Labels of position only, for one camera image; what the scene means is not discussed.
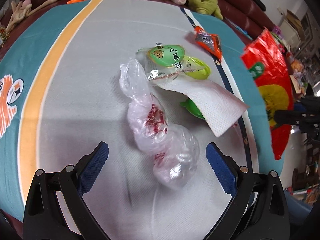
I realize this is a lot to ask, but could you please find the beige long-limbed plush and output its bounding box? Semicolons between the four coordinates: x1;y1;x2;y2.
5;0;58;34

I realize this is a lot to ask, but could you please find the red snack bag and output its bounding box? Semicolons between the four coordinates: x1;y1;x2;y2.
240;29;295;161

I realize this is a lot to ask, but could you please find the red leather sofa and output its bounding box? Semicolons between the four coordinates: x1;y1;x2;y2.
0;0;275;45

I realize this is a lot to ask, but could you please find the clear green label packet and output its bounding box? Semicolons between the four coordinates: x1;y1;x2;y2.
136;42;187;82

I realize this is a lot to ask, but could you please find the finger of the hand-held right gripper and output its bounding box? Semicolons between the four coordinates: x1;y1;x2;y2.
274;110;320;127
294;97;320;114

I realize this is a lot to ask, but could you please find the lime green plastic lid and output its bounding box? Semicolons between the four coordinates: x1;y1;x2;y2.
172;56;211;79

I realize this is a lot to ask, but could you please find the cardboard box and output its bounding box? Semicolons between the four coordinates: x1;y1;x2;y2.
281;9;308;45

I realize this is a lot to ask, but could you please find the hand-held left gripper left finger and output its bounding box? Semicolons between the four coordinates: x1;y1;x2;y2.
23;141;110;240

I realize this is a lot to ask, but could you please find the orange foil wrapper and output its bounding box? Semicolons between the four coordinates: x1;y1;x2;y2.
194;26;223;61

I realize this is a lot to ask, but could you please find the person's denim leg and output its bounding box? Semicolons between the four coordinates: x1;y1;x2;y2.
284;190;315;240

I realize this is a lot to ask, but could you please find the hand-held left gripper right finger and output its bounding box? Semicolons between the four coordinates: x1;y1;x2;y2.
200;142;290;240

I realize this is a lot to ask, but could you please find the green plastic piece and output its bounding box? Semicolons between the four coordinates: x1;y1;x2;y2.
180;99;205;120

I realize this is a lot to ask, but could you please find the clear plastic bag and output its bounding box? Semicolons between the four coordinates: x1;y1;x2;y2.
119;58;200;190

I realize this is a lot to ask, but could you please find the white paper towel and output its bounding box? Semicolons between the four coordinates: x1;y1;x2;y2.
159;80;250;137

